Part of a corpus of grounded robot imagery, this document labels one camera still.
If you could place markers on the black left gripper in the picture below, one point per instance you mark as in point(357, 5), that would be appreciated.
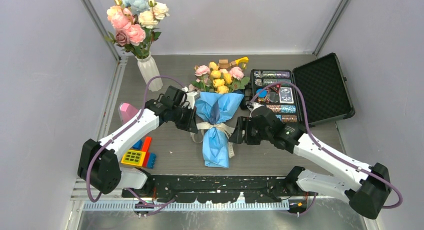
point(190, 125)

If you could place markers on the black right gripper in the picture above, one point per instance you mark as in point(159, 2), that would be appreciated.
point(243, 124)

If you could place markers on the cream satin ribbon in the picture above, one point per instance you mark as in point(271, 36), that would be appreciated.
point(227, 130)

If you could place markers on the blue paper bouquet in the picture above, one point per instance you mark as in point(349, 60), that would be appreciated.
point(221, 93)

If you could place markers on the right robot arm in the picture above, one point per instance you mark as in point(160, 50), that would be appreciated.
point(364, 187)

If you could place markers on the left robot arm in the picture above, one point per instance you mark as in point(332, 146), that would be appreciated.
point(100, 161)

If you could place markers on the white ribbed vase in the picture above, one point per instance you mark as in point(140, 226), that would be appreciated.
point(149, 69)

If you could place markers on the pink flowers in vase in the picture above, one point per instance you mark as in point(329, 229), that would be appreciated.
point(135, 24)

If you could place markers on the blue round chip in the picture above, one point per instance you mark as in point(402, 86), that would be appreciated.
point(261, 93)

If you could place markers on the orange toy bar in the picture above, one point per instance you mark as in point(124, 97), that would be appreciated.
point(145, 150)

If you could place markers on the blue studded toy brick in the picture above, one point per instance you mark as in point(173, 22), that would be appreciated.
point(150, 161)

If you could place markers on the playing card deck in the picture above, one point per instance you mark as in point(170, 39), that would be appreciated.
point(286, 95)

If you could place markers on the yellow grid toy block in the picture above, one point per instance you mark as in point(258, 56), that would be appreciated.
point(133, 158)

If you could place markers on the yellow wooden arch block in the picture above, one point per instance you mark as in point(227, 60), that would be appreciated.
point(243, 60)

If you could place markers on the black poker chip case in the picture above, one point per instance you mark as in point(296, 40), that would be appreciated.
point(319, 90)

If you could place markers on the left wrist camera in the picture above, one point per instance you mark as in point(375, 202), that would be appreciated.
point(189, 97)

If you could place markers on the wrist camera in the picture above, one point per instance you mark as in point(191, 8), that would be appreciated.
point(253, 106)
point(189, 97)

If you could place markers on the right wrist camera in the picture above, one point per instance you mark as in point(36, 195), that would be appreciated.
point(253, 106)

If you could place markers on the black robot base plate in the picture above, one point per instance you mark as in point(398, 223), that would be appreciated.
point(216, 189)

